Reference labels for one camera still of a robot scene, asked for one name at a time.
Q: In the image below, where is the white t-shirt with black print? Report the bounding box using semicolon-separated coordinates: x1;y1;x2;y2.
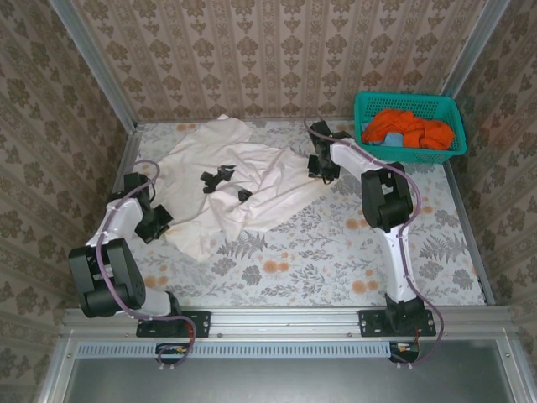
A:
161;113;332;264

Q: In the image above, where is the teal plastic basket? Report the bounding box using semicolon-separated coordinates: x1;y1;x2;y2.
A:
354;91;468;165

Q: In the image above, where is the light blue t-shirt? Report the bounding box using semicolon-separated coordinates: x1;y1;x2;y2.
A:
363;121;404;148

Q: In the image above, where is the orange t-shirt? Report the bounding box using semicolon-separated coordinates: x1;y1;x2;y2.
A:
361;107;455;150

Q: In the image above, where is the black connector box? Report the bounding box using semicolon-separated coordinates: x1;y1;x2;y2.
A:
388;340;420;363
155;342;190;358

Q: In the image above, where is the grey metal panel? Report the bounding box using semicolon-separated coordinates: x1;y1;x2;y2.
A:
37;331;534;403

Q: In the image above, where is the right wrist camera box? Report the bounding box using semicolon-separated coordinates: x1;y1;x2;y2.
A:
310;120;336;144

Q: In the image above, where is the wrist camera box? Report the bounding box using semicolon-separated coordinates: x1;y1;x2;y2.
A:
123;171;155;202
310;120;336;144

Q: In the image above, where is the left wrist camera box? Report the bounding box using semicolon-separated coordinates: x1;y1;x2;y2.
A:
123;171;155;202

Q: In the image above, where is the aluminium side rail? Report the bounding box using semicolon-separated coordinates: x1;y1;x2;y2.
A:
431;121;496;306
79;125;143;307

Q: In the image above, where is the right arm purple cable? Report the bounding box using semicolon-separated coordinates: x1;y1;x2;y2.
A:
304;118;445;370

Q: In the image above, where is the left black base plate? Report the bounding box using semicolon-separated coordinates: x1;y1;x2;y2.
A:
135;309;211;338

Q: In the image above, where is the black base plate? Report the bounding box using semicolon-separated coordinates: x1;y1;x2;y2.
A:
135;309;211;338
358;309;437;338

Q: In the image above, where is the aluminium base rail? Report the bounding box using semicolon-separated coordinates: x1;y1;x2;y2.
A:
62;305;515;339

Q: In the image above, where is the grey slotted cable duct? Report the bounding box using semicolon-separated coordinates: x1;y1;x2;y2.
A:
77;340;461;359

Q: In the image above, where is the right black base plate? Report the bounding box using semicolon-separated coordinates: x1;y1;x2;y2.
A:
358;309;437;338

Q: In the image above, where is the aluminium frame post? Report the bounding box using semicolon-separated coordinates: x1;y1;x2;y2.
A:
430;0;511;127
48;0;139;131

